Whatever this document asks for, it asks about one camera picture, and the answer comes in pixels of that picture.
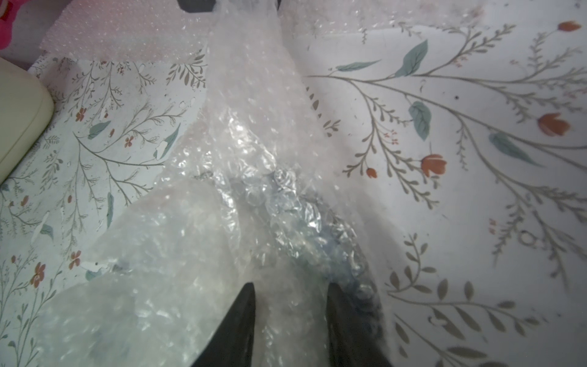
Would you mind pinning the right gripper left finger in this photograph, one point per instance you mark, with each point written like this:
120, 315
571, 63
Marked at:
233, 341

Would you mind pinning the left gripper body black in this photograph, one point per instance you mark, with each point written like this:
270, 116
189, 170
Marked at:
197, 6

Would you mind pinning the white plush doll yellow glasses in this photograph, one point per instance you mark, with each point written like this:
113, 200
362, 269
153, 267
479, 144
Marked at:
8, 12

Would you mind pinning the floral table mat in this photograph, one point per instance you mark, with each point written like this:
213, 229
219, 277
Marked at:
458, 127

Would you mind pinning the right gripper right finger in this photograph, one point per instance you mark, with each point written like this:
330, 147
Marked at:
349, 342

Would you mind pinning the cream rectangular bin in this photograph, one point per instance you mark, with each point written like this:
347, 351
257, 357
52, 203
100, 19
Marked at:
26, 109

